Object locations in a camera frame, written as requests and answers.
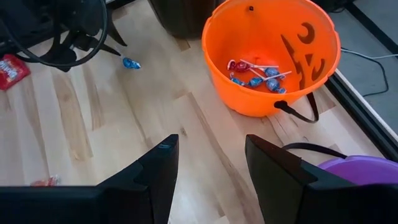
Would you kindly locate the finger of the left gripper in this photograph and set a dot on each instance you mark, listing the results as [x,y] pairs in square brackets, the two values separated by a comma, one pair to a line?
[93,43]
[115,28]

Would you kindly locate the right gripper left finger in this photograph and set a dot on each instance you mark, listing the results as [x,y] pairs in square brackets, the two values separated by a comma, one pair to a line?
[155,174]

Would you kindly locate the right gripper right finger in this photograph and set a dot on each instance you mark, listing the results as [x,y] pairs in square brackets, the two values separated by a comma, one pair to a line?
[280,186]

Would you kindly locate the blue candy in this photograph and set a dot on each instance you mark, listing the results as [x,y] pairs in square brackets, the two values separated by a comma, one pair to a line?
[131,63]

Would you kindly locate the red Skittles candy pack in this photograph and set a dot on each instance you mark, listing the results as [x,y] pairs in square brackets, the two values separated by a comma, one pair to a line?
[9,71]

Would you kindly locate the orange-red candy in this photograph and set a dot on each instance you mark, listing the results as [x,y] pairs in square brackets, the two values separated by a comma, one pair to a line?
[46,181]

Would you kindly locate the red lollipop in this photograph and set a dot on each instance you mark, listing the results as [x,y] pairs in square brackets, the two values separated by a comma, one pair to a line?
[241,66]

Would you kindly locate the black halloween bucket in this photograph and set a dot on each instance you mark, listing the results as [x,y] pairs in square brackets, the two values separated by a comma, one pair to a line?
[186,18]

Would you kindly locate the purple halloween bucket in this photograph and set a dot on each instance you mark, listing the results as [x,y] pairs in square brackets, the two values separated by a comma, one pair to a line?
[367,168]

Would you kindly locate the orange pumpkin halloween bucket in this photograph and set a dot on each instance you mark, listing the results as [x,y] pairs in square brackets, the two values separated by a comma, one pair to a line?
[248,34]

